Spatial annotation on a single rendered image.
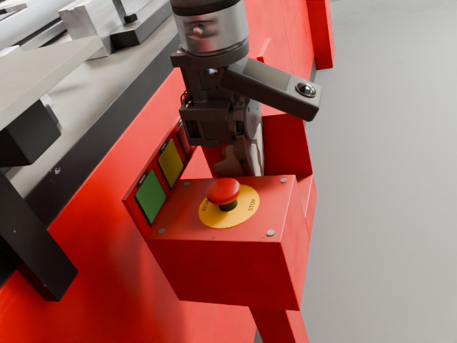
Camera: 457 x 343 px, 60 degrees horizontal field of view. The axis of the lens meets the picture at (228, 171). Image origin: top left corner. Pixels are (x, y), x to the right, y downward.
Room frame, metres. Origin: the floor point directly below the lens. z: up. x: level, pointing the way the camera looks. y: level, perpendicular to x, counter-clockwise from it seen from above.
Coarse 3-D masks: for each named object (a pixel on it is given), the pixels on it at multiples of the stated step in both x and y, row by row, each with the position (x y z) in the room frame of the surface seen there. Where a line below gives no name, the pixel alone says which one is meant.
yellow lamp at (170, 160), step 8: (168, 144) 0.44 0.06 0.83; (168, 152) 0.43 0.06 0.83; (176, 152) 0.45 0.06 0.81; (160, 160) 0.41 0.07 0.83; (168, 160) 0.42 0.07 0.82; (176, 160) 0.44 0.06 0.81; (168, 168) 0.42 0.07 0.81; (176, 168) 0.43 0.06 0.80; (168, 176) 0.41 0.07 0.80; (176, 176) 0.43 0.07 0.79
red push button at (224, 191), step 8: (216, 184) 0.36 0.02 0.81; (224, 184) 0.35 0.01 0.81; (232, 184) 0.35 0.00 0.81; (208, 192) 0.35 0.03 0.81; (216, 192) 0.34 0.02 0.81; (224, 192) 0.34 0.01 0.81; (232, 192) 0.34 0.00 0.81; (208, 200) 0.34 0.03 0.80; (216, 200) 0.33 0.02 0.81; (224, 200) 0.33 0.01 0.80; (232, 200) 0.33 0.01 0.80; (224, 208) 0.34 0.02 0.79; (232, 208) 0.34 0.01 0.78
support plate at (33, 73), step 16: (48, 48) 0.36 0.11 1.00; (64, 48) 0.34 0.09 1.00; (80, 48) 0.32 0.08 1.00; (96, 48) 0.34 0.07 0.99; (0, 64) 0.36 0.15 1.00; (16, 64) 0.34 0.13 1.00; (32, 64) 0.32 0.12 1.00; (48, 64) 0.31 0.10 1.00; (64, 64) 0.30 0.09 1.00; (80, 64) 0.31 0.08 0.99; (0, 80) 0.31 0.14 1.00; (16, 80) 0.29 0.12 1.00; (32, 80) 0.28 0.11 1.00; (48, 80) 0.28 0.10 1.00; (0, 96) 0.27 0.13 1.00; (16, 96) 0.25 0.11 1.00; (32, 96) 0.26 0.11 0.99; (0, 112) 0.24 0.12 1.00; (16, 112) 0.25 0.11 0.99; (0, 128) 0.23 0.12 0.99
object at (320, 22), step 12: (312, 0) 2.24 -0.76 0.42; (324, 0) 2.21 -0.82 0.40; (312, 12) 2.24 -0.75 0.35; (324, 12) 2.21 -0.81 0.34; (312, 24) 2.25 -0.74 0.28; (324, 24) 2.22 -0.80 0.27; (312, 36) 2.25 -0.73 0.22; (324, 36) 2.22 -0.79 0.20; (324, 48) 2.23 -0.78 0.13; (324, 60) 2.23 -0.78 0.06
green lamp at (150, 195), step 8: (152, 176) 0.39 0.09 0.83; (144, 184) 0.37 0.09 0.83; (152, 184) 0.38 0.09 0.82; (144, 192) 0.37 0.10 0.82; (152, 192) 0.38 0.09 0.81; (160, 192) 0.39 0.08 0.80; (144, 200) 0.36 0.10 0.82; (152, 200) 0.37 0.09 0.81; (160, 200) 0.38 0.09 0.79; (144, 208) 0.36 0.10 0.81; (152, 208) 0.37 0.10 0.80; (152, 216) 0.36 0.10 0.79
